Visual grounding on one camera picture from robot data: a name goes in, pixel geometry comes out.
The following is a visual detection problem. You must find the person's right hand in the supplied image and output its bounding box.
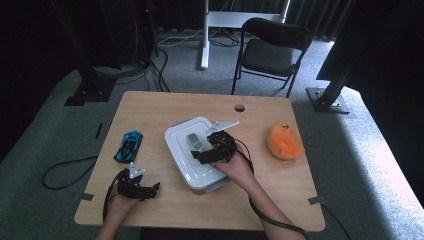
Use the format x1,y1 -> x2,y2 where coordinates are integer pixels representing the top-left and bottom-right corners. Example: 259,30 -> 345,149
213,149 -> 258,191

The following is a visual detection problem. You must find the person's left hand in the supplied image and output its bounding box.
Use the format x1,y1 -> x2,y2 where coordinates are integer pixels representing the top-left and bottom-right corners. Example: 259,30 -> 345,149
105,193 -> 141,221

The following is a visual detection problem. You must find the white floor cable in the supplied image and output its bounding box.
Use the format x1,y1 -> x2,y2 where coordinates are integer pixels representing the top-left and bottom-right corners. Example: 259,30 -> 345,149
158,28 -> 204,48

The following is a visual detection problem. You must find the hand-held gripper cable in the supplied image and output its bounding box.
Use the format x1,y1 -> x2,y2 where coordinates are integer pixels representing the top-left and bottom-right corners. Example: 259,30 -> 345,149
231,136 -> 309,239
102,173 -> 123,223

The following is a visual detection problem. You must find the left hand-held gripper cable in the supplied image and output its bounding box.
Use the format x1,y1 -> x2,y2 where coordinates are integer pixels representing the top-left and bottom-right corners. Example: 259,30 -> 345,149
102,173 -> 123,223

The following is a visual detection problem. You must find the blue toy car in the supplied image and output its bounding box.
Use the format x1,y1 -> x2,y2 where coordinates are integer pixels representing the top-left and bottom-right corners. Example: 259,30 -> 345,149
113,130 -> 144,164

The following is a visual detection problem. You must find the white metal stand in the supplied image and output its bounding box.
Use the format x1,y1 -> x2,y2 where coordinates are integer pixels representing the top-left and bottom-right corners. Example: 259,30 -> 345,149
199,0 -> 291,70

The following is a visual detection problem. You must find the black cable bundle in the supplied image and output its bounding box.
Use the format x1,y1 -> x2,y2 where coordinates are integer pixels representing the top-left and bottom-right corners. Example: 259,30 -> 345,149
93,48 -> 171,93

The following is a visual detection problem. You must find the black floor cable loop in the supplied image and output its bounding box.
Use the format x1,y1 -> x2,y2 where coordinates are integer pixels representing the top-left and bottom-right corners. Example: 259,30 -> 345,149
41,155 -> 99,191

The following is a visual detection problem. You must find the orange plush fruit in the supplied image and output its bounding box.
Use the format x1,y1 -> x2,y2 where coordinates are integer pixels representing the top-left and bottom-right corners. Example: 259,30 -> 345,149
266,122 -> 306,161

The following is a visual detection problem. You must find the black folding chair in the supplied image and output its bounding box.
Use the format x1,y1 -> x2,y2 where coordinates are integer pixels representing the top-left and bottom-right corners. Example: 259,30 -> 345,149
230,17 -> 314,99

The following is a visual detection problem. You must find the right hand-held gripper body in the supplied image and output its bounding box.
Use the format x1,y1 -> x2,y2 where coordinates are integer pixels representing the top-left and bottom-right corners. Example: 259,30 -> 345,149
205,119 -> 240,164

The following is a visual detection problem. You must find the black metal stand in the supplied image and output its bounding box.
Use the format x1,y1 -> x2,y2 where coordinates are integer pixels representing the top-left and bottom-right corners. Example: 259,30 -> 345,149
49,0 -> 118,107
305,49 -> 356,115

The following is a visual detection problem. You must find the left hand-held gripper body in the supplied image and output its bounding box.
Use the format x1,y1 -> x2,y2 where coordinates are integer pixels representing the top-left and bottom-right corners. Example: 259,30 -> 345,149
116,162 -> 146,200

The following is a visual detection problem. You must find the right hand-held gripper cable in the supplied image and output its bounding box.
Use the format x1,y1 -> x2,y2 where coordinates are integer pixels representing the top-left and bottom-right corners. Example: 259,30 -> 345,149
231,136 -> 309,239

